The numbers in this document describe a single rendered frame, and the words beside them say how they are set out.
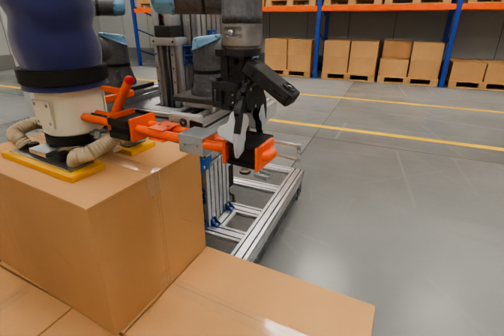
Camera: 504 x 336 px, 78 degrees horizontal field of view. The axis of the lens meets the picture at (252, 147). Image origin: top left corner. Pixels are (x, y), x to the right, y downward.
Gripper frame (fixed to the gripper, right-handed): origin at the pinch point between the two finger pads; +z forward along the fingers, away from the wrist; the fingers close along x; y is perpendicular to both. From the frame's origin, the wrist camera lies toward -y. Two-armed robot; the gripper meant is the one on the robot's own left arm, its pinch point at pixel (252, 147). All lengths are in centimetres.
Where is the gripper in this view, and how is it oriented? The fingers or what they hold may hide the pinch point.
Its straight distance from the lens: 66.4
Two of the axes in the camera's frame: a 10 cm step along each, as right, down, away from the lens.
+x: -4.8, 3.3, -8.1
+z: 0.0, 9.3, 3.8
